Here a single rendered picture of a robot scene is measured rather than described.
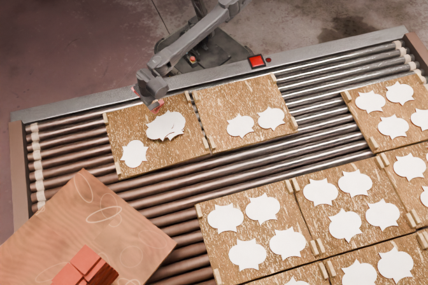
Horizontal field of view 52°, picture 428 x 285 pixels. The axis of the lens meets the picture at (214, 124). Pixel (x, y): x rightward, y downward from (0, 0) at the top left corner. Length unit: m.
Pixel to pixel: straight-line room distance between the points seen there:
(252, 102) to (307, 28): 1.78
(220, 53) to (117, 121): 1.31
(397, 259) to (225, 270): 0.66
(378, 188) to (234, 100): 0.75
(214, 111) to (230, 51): 1.21
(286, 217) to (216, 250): 0.31
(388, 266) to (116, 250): 1.02
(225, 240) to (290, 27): 2.35
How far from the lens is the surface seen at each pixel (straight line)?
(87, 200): 1.79
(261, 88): 2.14
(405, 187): 2.04
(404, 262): 1.91
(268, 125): 2.02
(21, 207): 1.97
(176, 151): 1.95
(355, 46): 2.45
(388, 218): 1.95
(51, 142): 2.10
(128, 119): 2.06
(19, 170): 2.05
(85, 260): 1.47
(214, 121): 2.02
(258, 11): 3.85
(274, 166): 1.95
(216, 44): 3.22
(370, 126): 2.14
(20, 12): 4.13
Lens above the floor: 2.64
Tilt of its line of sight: 58 degrees down
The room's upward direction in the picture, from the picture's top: 1 degrees clockwise
